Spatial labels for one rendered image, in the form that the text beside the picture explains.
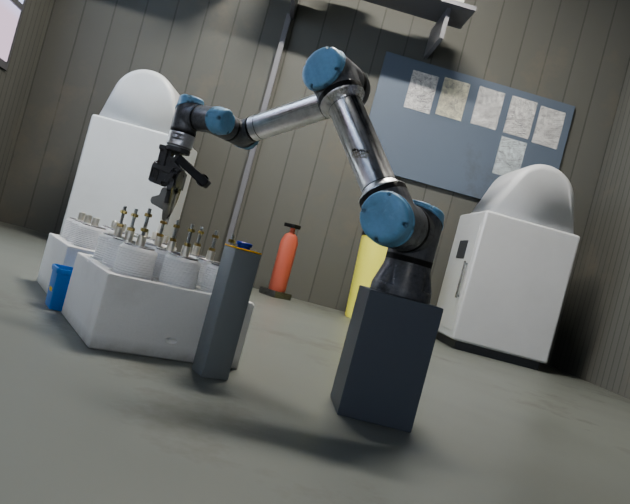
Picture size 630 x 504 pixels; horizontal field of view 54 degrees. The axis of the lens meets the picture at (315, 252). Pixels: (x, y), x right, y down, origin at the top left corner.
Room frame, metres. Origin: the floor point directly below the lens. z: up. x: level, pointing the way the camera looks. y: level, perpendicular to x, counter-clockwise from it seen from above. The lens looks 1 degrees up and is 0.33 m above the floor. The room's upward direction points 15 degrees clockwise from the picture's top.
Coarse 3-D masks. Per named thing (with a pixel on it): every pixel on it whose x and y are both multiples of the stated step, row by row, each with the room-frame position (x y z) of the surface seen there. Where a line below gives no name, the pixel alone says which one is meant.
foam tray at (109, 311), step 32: (96, 288) 1.50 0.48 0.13; (128, 288) 1.47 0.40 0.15; (160, 288) 1.51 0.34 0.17; (96, 320) 1.45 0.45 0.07; (128, 320) 1.48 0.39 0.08; (160, 320) 1.52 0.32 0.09; (192, 320) 1.56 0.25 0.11; (128, 352) 1.49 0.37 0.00; (160, 352) 1.53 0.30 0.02; (192, 352) 1.58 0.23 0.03
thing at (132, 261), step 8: (120, 248) 1.52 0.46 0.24; (128, 248) 1.50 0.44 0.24; (136, 248) 1.51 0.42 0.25; (120, 256) 1.51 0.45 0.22; (128, 256) 1.50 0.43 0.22; (136, 256) 1.50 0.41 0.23; (144, 256) 1.51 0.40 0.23; (152, 256) 1.53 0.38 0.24; (120, 264) 1.51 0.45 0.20; (128, 264) 1.50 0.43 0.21; (136, 264) 1.51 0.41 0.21; (144, 264) 1.52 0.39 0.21; (152, 264) 1.54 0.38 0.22; (120, 272) 1.51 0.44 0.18; (128, 272) 1.50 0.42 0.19; (136, 272) 1.51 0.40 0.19; (144, 272) 1.52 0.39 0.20; (152, 272) 1.55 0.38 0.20
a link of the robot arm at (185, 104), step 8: (184, 96) 1.78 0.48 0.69; (192, 96) 1.78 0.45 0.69; (184, 104) 1.78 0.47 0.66; (192, 104) 1.78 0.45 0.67; (200, 104) 1.78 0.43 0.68; (176, 112) 1.79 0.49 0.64; (184, 112) 1.77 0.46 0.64; (176, 120) 1.78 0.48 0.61; (184, 120) 1.77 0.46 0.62; (176, 128) 1.78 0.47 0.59; (184, 128) 1.78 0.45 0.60; (192, 128) 1.78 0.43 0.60
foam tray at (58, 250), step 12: (48, 240) 2.22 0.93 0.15; (60, 240) 2.03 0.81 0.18; (48, 252) 2.16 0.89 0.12; (60, 252) 1.98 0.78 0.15; (72, 252) 1.92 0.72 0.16; (84, 252) 1.94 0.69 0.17; (48, 264) 2.11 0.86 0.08; (60, 264) 1.94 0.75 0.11; (72, 264) 1.92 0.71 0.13; (48, 276) 2.06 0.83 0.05
